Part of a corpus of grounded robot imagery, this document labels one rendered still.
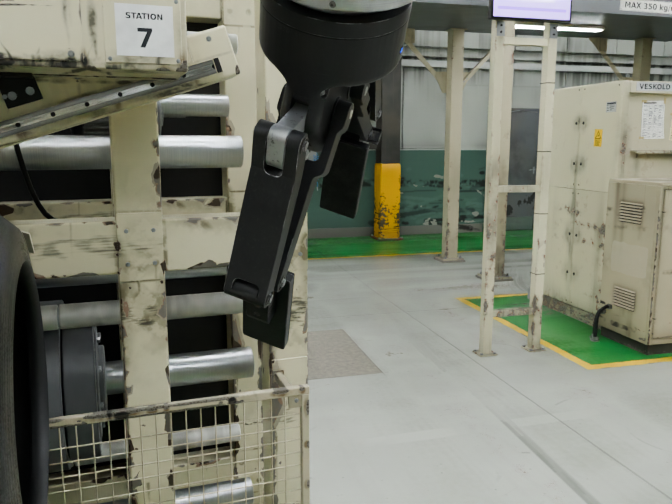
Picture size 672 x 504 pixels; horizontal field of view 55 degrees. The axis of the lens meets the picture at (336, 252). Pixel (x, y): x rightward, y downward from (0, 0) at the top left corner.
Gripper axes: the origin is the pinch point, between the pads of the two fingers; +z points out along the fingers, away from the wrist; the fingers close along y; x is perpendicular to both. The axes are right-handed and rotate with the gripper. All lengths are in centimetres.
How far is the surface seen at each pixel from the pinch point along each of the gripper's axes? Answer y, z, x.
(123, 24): -50, 20, -51
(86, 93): -49, 35, -60
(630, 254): -360, 290, 134
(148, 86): -56, 35, -52
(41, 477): 3, 69, -39
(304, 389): -40, 88, -10
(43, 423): -5, 68, -44
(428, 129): -864, 591, -92
